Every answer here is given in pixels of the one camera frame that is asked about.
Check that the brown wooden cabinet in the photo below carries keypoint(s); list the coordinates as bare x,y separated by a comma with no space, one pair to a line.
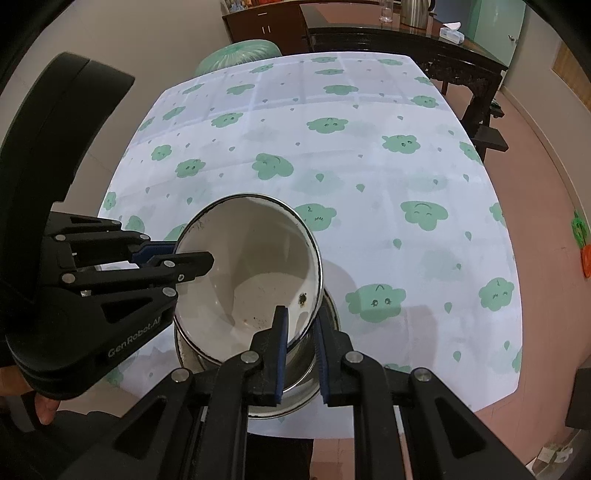
258,32

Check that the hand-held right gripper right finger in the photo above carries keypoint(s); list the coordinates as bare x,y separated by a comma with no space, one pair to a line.
322,364

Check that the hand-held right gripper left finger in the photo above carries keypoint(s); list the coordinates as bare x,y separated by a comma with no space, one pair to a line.
281,355

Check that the large steel bowl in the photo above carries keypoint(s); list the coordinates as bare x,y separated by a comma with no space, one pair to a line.
300,383

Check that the white tissue box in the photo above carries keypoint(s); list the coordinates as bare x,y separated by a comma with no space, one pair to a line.
451,33

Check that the orange carrot wall decoration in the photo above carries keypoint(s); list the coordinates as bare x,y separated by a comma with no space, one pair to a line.
582,240

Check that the green plastic stool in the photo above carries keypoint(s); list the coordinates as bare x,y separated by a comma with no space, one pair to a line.
240,53

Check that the clear drinking glass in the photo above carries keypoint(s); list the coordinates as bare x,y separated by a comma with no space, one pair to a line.
386,11

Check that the dark carved wooden table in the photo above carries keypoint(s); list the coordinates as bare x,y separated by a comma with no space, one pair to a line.
415,44

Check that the green cloud print tablecloth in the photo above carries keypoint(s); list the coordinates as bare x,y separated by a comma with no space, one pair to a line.
369,184

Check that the white enamel bowl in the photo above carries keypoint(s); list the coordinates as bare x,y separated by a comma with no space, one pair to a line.
258,258

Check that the person's left hand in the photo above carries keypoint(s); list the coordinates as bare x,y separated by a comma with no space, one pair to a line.
46,410

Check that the steel electric kettle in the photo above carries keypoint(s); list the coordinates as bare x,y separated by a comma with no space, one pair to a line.
415,11

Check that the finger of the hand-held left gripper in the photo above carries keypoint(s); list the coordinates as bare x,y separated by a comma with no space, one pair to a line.
189,266
154,253

